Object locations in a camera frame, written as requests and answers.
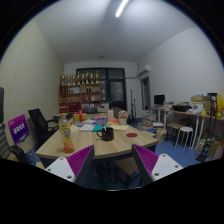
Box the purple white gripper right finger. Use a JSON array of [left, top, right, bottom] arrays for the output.
[[132, 144, 182, 186]]

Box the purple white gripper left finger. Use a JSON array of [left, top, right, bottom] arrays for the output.
[[46, 145, 95, 186]]

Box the red round coaster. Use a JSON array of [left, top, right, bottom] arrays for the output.
[[126, 133, 138, 138]]

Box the wooden stool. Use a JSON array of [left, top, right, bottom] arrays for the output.
[[166, 123, 182, 143]]

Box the orange drink plastic bottle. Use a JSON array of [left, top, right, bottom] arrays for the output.
[[58, 113, 74, 153]]

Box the black mug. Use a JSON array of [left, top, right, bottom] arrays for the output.
[[97, 127, 114, 141]]

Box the teal notebook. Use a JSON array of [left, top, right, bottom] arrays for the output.
[[92, 124, 103, 132]]

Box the yellow paper stack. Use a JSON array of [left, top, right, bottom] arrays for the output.
[[111, 125, 129, 131]]

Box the white round stool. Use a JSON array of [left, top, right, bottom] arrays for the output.
[[176, 126, 194, 147]]

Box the black office chair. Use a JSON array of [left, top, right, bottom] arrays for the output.
[[28, 108, 58, 144]]

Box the flower pot with pink flowers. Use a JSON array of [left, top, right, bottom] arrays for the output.
[[118, 110, 128, 125]]

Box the black computer monitor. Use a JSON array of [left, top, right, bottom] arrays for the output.
[[154, 95, 165, 105]]

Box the purple sign board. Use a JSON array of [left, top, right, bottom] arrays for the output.
[[8, 114, 30, 144]]

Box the wooden trophy shelf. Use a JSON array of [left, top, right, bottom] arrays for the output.
[[58, 71, 101, 113]]

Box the cardboard box on desk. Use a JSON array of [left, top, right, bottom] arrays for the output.
[[191, 96, 210, 102]]

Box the white side desk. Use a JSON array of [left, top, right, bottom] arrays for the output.
[[152, 107, 224, 150]]

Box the white air conditioner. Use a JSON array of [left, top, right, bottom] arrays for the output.
[[138, 65, 150, 75]]

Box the ceiling tube light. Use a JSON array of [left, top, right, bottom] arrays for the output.
[[115, 0, 129, 18]]

